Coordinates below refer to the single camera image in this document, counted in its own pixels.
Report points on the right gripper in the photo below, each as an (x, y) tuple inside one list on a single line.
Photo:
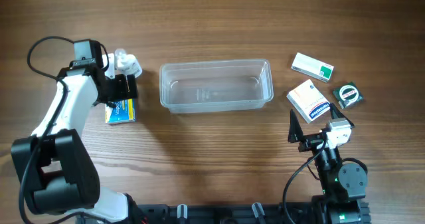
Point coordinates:
[(314, 141)]

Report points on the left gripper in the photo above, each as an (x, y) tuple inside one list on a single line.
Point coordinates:
[(123, 88)]

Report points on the white Hansaplast plaster box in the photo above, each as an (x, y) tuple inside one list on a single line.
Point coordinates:
[(308, 101)]

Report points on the blue yellow VapoDrops box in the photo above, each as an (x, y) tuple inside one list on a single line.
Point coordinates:
[(123, 112)]

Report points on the dark green tape packet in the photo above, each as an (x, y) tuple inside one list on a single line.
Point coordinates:
[(348, 95)]

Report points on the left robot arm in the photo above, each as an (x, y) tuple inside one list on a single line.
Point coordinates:
[(55, 171)]

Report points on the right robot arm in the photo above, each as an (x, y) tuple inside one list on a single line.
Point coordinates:
[(343, 180)]

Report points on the clear plastic container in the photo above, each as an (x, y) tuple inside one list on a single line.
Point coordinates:
[(215, 86)]

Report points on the small white plastic bottle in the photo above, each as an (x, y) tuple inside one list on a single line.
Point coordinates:
[(127, 63)]

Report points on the white green medicine box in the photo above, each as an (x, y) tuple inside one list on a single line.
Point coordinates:
[(312, 67)]

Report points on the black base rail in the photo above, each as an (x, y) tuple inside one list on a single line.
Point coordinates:
[(298, 212)]

